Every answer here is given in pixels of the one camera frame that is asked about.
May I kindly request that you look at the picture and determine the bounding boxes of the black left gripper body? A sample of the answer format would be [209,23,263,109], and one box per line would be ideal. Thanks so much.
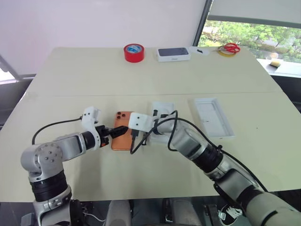
[95,125,111,148]

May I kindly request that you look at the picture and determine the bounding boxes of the orange smartphone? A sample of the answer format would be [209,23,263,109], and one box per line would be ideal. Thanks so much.
[111,111,136,152]

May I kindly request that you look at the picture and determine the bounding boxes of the white phone box base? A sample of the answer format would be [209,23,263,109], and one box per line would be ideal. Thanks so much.
[147,101,176,145]

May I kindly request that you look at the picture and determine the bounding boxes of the white phone box lid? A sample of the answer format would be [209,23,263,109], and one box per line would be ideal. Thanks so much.
[187,97,236,140]

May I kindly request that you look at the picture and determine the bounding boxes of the white box with phone print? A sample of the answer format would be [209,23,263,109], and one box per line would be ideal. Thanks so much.
[156,47,191,63]

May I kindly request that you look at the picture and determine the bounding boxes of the red tape roll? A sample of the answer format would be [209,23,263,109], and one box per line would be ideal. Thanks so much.
[123,42,146,63]

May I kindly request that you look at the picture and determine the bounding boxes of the white sheet with black piece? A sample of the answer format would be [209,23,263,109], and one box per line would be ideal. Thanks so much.
[189,46,210,57]

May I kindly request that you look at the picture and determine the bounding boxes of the yellow tape roll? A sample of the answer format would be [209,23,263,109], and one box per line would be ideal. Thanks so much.
[217,48,237,57]

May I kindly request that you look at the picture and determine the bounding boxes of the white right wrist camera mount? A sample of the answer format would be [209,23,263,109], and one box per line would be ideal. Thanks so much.
[128,112,154,133]

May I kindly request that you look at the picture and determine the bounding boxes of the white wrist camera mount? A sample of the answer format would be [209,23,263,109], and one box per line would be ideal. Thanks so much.
[80,106,104,151]
[128,112,154,133]

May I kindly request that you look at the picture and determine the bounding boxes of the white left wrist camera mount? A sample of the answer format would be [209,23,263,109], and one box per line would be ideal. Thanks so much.
[80,106,104,151]

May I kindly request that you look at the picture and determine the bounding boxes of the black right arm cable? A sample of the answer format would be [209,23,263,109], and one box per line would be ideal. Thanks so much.
[129,109,269,193]

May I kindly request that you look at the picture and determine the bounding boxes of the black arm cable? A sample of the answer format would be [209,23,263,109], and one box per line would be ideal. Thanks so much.
[32,114,83,145]
[129,109,269,193]

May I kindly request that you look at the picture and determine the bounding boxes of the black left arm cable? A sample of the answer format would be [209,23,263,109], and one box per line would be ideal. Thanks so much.
[32,114,83,145]

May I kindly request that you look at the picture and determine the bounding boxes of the red handled scissors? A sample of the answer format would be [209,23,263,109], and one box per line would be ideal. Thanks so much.
[216,42,241,53]

